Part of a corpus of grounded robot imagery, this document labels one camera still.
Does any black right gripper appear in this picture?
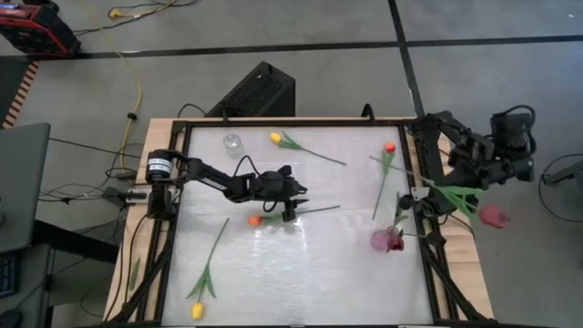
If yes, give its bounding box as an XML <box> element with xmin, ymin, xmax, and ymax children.
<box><xmin>457</xmin><ymin>111</ymin><xmax>537</xmax><ymax>190</ymax></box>

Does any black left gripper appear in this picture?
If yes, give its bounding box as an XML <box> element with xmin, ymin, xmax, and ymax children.
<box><xmin>249</xmin><ymin>166</ymin><xmax>310</xmax><ymax>223</ymax></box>

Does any dark red artificial tulip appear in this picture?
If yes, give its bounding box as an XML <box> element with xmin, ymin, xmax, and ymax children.
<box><xmin>385</xmin><ymin>204</ymin><xmax>411</xmax><ymax>252</ymax></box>
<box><xmin>368</xmin><ymin>155</ymin><xmax>510</xmax><ymax>231</ymax></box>

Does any orange artificial tulip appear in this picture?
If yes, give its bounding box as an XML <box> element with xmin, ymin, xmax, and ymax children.
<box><xmin>247</xmin><ymin>204</ymin><xmax>342</xmax><ymax>228</ymax></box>
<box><xmin>372</xmin><ymin>141</ymin><xmax>397</xmax><ymax>221</ymax></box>

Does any yellow artificial tulip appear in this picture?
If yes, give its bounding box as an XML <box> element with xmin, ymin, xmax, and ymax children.
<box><xmin>269</xmin><ymin>130</ymin><xmax>348</xmax><ymax>167</ymax></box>
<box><xmin>185</xmin><ymin>217</ymin><xmax>230</xmax><ymax>322</ymax></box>

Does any clear cut-glass vase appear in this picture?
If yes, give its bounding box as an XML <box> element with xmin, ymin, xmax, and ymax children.
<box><xmin>222</xmin><ymin>133</ymin><xmax>244</xmax><ymax>156</ymax></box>

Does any purple glass vase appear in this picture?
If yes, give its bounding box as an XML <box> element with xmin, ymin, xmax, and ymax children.
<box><xmin>369</xmin><ymin>227</ymin><xmax>394</xmax><ymax>252</ymax></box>

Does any gray stand leg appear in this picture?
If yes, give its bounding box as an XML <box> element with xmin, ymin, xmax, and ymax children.
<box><xmin>541</xmin><ymin>161</ymin><xmax>583</xmax><ymax>188</ymax></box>

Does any black computer tower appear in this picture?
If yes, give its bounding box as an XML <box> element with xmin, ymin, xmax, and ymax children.
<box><xmin>204</xmin><ymin>60</ymin><xmax>297</xmax><ymax>118</ymax></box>

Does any gray desk top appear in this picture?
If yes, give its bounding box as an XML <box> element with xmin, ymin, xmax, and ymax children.
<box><xmin>0</xmin><ymin>121</ymin><xmax>52</xmax><ymax>254</ymax></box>

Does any black keyboard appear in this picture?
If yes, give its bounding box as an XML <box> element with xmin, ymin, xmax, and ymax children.
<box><xmin>0</xmin><ymin>252</ymin><xmax>19</xmax><ymax>297</ymax></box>

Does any red black equipment case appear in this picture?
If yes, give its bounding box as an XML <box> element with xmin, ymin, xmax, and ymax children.
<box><xmin>0</xmin><ymin>2</ymin><xmax>82</xmax><ymax>58</ymax></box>

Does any black floor cable ring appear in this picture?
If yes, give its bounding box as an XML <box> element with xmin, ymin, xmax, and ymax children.
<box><xmin>538</xmin><ymin>153</ymin><xmax>583</xmax><ymax>224</ymax></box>

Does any black metal table frame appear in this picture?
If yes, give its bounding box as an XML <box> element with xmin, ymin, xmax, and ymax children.
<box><xmin>102</xmin><ymin>116</ymin><xmax>500</xmax><ymax>328</ymax></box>

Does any yellow hanging cable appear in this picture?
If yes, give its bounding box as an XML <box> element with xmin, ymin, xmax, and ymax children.
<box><xmin>79</xmin><ymin>0</ymin><xmax>143</xmax><ymax>156</ymax></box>

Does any yellow floor cable with plug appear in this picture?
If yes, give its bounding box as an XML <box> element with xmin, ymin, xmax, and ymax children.
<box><xmin>107</xmin><ymin>0</ymin><xmax>177</xmax><ymax>20</ymax></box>

